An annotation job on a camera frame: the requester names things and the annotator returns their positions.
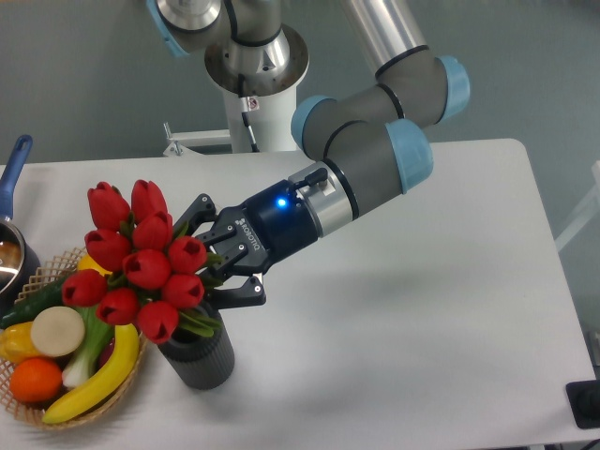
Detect green bok choy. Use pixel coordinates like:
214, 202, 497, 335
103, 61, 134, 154
62, 307, 113, 390

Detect green cucumber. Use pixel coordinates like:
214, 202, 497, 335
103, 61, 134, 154
1, 277, 67, 329

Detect dark grey ribbed vase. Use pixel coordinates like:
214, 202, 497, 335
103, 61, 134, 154
157, 303, 235, 390

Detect yellow banana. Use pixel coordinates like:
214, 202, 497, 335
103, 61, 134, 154
42, 324, 140, 425

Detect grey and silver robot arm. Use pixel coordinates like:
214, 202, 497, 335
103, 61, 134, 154
147, 1, 470, 309

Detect red tulip bouquet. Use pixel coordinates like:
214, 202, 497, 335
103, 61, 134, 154
62, 180, 221, 344

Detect woven wicker basket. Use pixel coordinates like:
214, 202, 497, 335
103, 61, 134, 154
1, 247, 147, 430

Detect yellow squash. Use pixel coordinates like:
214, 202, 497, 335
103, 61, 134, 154
77, 254, 113, 276

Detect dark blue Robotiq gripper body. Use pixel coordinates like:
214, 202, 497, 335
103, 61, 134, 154
199, 159, 358, 281

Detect blue handled saucepan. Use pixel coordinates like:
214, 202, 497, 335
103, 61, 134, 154
1, 135, 39, 315

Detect beige round radish slice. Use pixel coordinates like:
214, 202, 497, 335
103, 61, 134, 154
30, 307, 85, 357

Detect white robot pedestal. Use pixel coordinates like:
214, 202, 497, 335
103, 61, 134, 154
163, 86, 297, 157

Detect black device at table edge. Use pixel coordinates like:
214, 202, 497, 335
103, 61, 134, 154
565, 380, 599, 429

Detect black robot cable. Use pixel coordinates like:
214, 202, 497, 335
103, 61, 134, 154
236, 73, 261, 154

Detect white metal frame right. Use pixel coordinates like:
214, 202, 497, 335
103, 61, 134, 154
554, 160, 599, 252

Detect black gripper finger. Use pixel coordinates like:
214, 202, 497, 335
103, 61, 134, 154
206, 276, 266, 309
172, 193, 218, 239

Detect yellow bell pepper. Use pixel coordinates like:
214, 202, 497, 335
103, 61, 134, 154
1, 322, 43, 364

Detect orange fruit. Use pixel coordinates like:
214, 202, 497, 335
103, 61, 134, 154
9, 357, 62, 403

